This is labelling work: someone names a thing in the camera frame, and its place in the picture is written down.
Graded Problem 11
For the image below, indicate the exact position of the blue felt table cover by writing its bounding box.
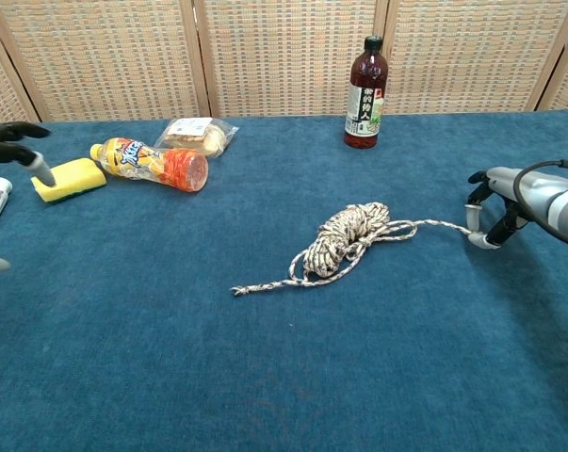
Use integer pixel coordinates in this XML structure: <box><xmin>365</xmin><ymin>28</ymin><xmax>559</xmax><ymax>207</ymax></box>
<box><xmin>0</xmin><ymin>109</ymin><xmax>568</xmax><ymax>452</ymax></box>

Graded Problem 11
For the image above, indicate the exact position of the clear plastic snack packet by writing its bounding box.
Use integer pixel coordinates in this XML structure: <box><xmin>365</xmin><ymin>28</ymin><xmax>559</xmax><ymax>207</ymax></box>
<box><xmin>154</xmin><ymin>117</ymin><xmax>241</xmax><ymax>159</ymax></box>

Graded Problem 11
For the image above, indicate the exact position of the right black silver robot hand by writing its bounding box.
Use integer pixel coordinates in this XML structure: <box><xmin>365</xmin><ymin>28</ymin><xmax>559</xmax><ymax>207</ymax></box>
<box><xmin>464</xmin><ymin>167</ymin><xmax>568</xmax><ymax>250</ymax></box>

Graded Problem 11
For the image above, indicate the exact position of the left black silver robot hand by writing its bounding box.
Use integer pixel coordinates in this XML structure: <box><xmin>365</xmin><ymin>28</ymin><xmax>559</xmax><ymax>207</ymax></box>
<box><xmin>0</xmin><ymin>121</ymin><xmax>57</xmax><ymax>273</ymax></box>

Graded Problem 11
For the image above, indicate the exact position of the orange yellow drink bottle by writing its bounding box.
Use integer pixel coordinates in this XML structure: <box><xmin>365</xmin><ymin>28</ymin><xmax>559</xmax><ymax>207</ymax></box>
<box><xmin>89</xmin><ymin>137</ymin><xmax>210</xmax><ymax>194</ymax></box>

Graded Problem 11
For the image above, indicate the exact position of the white speckled braided rope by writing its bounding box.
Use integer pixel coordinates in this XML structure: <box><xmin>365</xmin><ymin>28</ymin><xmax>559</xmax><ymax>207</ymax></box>
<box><xmin>230</xmin><ymin>202</ymin><xmax>478</xmax><ymax>298</ymax></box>

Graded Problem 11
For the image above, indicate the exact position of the woven bamboo folding screen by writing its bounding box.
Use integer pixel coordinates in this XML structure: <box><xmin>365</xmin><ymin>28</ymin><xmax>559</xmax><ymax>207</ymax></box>
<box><xmin>0</xmin><ymin>0</ymin><xmax>568</xmax><ymax>124</ymax></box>

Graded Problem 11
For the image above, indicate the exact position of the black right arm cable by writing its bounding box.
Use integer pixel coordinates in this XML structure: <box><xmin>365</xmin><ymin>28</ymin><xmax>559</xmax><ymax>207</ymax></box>
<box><xmin>512</xmin><ymin>159</ymin><xmax>568</xmax><ymax>227</ymax></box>

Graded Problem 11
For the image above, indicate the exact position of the yellow sponge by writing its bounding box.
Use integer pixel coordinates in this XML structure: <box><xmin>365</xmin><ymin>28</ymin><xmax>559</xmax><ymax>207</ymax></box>
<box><xmin>30</xmin><ymin>157</ymin><xmax>108</xmax><ymax>204</ymax></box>

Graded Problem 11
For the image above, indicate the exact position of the dark glass bottle white label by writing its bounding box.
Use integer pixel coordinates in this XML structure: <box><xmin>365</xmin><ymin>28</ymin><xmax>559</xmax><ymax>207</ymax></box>
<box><xmin>343</xmin><ymin>35</ymin><xmax>389</xmax><ymax>150</ymax></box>

